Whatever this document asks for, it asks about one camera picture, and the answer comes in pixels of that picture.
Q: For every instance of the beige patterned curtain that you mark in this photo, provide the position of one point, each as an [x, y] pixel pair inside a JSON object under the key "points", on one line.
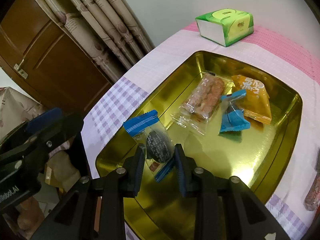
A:
{"points": [[104, 29]]}

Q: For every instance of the pink candy packet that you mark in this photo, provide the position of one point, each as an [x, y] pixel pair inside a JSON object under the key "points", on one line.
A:
{"points": [[311, 201]]}

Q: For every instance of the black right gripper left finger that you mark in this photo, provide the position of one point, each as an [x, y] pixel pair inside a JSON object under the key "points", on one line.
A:
{"points": [[94, 208]]}

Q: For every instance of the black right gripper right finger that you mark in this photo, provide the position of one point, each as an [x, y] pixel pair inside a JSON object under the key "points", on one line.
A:
{"points": [[225, 208]]}

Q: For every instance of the brown wooden door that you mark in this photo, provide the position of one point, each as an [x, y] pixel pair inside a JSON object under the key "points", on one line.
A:
{"points": [[46, 63]]}

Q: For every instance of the orange snack packet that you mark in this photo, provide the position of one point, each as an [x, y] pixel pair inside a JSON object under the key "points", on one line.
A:
{"points": [[256, 103]]}

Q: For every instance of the pink purple checked tablecloth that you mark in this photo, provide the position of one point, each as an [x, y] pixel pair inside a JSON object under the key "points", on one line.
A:
{"points": [[264, 49]]}

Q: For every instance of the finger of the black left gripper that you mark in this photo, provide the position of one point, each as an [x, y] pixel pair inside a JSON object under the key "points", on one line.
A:
{"points": [[60, 131], [28, 129]]}

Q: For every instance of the green tissue pack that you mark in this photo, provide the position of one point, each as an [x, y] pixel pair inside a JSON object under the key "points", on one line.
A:
{"points": [[225, 26]]}

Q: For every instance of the blue dark cookie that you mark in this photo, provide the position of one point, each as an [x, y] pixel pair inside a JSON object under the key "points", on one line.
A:
{"points": [[233, 119]]}

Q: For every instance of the gold metal tray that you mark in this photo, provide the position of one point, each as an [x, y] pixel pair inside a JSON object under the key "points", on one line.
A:
{"points": [[258, 156]]}

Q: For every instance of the clear wrapped peanut brittle bar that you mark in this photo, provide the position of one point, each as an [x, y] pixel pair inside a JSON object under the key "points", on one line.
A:
{"points": [[195, 112]]}

